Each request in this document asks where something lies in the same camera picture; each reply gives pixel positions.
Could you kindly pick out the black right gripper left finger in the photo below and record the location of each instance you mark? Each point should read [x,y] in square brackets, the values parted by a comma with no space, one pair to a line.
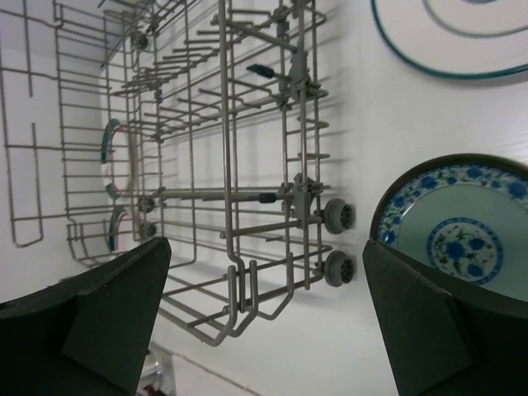
[89,334]

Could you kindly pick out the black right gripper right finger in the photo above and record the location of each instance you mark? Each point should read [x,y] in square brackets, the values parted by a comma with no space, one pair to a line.
[444,336]

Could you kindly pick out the blue floral green plate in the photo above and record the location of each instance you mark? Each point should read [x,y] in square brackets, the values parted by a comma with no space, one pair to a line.
[464,215]

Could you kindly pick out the white plate teal rim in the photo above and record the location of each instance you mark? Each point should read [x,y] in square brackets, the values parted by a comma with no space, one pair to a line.
[118,223]
[463,40]

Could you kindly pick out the white plate green red rim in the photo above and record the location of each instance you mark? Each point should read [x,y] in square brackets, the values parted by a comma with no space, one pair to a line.
[118,159]

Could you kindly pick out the grey wire dish rack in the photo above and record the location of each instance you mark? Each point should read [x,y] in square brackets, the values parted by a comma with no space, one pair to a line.
[224,98]

